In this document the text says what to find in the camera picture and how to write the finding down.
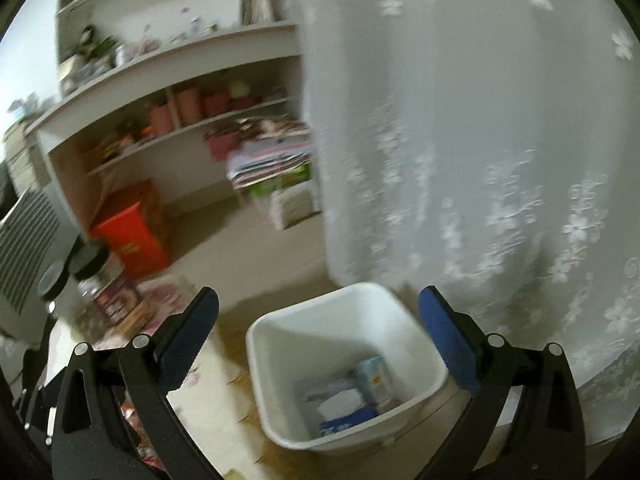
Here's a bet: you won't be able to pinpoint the grey striped sofa cover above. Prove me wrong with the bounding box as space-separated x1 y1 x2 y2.
0 187 76 316

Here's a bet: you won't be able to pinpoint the small pink basket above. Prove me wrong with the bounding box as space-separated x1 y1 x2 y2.
202 92 231 118

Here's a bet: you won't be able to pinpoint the pink cup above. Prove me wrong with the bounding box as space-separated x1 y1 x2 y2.
149 104 174 137
175 87 203 127

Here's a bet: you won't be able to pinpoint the clear jar with nuts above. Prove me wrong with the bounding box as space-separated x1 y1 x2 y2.
37 260 83 316

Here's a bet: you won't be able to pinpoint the purple label snack jar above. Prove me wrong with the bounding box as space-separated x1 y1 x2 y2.
70 242 143 333

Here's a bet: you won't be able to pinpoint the red wrapper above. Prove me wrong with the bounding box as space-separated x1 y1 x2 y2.
119 399 167 473

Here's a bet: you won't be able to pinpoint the floral tablecloth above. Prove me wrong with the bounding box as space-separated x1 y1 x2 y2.
45 280 281 480

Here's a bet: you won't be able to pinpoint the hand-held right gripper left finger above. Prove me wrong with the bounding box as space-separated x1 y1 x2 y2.
50 286 223 480

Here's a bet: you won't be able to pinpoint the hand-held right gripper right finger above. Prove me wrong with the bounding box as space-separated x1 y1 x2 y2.
417 285 587 480

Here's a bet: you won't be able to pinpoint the blue packet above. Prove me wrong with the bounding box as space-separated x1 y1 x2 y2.
317 406 379 439

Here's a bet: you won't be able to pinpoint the white paper scrap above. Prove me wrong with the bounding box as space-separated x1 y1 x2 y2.
295 377 369 422

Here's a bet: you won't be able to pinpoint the white plastic bin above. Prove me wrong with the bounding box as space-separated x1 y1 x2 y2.
245 282 451 457

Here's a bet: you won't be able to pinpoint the green cardboard box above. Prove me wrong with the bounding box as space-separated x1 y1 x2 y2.
247 165 322 231

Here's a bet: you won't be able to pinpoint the potted green plant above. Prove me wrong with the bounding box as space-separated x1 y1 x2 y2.
75 25 119 69

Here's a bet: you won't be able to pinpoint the white shelf unit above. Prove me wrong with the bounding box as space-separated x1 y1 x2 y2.
25 0 321 233

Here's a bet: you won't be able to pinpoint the white lace curtain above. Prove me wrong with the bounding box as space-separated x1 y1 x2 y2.
270 0 640 446

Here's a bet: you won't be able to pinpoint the tissue box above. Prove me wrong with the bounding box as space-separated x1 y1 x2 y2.
7 94 40 122

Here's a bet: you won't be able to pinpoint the large pink basket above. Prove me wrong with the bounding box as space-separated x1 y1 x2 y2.
205 132 240 162

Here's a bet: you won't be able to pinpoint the red cardboard box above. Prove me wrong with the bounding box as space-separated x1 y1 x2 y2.
90 180 173 278

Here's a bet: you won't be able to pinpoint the stack of books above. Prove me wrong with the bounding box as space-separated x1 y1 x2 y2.
2 120 51 201

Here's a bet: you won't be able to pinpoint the pile of papers and books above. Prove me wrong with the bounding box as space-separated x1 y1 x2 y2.
225 117 316 192

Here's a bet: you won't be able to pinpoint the standing books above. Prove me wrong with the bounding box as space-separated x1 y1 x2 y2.
239 0 281 27

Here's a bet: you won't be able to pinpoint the light blue carton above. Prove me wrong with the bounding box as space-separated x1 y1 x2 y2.
352 355 394 409

